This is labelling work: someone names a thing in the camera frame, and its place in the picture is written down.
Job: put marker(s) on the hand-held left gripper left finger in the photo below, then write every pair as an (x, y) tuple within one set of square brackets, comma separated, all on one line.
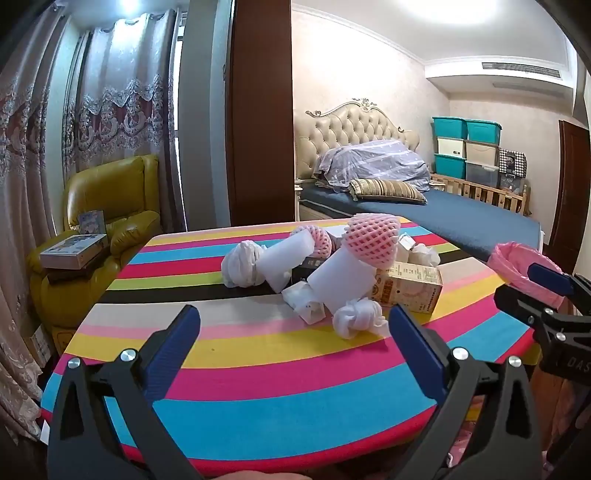
[(178, 350)]

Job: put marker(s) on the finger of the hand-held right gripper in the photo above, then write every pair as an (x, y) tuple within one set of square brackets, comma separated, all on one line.
[(521, 302), (549, 277)]

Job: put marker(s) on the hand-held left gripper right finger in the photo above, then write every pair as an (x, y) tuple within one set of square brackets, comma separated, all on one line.
[(415, 350)]

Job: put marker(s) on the bin with pink liner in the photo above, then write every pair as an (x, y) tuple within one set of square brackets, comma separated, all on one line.
[(512, 263)]

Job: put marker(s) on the white knotted paper towel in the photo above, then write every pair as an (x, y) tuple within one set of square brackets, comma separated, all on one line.
[(355, 321)]

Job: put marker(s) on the white knotted plastic bag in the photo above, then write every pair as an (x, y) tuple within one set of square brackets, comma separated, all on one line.
[(240, 267)]

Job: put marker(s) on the black printed box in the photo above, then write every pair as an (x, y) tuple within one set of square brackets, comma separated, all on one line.
[(307, 268)]

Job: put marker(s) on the beige printed carton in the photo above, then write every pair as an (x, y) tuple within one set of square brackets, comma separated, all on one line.
[(411, 288)]

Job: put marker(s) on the brown wooden door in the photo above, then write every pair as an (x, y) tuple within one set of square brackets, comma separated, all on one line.
[(575, 184)]

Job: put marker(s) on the white crumpled plastic bag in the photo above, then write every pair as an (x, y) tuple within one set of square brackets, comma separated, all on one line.
[(422, 254)]

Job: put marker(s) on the clear plastic bag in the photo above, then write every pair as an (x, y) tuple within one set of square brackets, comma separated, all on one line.
[(513, 183)]

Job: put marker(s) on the rainbow striped tablecloth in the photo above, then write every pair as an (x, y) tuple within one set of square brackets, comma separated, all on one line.
[(277, 369)]

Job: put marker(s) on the blue bed mattress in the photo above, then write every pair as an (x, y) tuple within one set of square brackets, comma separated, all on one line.
[(461, 217)]

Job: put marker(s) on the white foam tube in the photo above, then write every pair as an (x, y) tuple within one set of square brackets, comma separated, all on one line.
[(341, 277)]

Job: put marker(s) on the large pink foam fruit net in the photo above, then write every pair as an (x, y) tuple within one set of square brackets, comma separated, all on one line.
[(371, 240)]

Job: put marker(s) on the black white checkered bag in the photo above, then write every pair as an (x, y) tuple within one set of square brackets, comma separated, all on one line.
[(512, 161)]

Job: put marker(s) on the grey clear storage box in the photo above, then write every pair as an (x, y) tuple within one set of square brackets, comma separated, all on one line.
[(482, 174)]

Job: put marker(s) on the white crumpled paper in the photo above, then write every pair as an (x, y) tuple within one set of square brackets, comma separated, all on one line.
[(300, 297)]

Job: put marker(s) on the beige storage box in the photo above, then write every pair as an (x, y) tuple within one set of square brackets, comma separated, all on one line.
[(482, 151)]

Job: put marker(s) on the white foam sleeve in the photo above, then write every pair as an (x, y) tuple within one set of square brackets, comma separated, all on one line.
[(286, 258)]

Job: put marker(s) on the flat picture box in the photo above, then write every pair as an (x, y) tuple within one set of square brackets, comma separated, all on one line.
[(69, 251)]

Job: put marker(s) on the teal storage box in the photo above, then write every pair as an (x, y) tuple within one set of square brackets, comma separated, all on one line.
[(450, 127), (450, 166), (482, 131)]

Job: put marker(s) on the small standing picture card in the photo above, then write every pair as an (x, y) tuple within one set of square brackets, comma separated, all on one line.
[(92, 222)]

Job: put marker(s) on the cream storage box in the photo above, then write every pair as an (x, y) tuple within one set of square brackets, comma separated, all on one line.
[(451, 146)]

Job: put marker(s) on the gold striped pillow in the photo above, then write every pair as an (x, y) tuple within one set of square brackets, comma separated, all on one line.
[(388, 190)]

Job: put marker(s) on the yellow leather armchair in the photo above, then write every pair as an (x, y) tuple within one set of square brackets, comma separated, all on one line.
[(115, 194)]

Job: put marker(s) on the lilac folded quilt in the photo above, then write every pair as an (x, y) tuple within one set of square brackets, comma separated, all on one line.
[(378, 161)]

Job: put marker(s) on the white air vent grille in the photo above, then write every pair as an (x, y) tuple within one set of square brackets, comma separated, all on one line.
[(521, 69)]

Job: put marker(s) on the beige tufted headboard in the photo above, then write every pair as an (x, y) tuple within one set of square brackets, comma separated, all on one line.
[(341, 129)]

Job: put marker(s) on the brown wooden wardrobe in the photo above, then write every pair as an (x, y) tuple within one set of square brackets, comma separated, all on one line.
[(261, 115)]

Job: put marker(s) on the patterned lace curtain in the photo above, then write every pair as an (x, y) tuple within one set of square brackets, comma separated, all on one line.
[(120, 92), (23, 138)]

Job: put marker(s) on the wooden crib rail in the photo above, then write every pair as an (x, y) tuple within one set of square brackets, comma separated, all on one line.
[(480, 191)]

